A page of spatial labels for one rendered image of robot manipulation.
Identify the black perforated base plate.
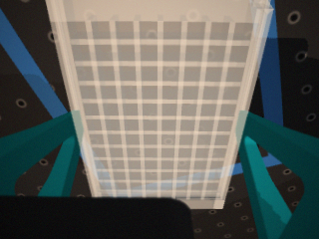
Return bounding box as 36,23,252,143
0,0,319,239

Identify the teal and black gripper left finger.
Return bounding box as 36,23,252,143
0,112,81,197

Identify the blue tape outline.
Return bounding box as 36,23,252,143
0,0,283,167

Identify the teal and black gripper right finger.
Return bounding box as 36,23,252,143
238,112,319,239

